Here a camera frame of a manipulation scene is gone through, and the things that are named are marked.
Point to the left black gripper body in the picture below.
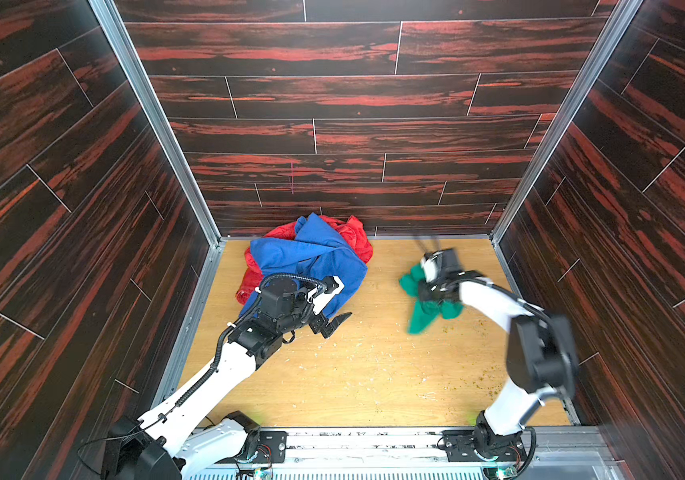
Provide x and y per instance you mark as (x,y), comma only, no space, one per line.
(318,320)

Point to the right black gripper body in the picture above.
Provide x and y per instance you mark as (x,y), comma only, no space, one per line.
(433,289)

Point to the green cloth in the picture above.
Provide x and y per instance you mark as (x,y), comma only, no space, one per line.
(426,312)

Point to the blue cloth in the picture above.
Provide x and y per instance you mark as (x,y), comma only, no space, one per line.
(316,252)

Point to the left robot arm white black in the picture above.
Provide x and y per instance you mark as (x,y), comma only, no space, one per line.
(164,442)

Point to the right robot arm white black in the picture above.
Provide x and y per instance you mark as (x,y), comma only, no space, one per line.
(541,359)

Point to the red cloth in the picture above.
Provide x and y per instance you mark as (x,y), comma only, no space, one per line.
(351,230)

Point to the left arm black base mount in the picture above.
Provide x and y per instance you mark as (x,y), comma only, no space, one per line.
(262,446)

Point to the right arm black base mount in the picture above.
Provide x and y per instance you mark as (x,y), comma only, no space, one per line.
(482,445)

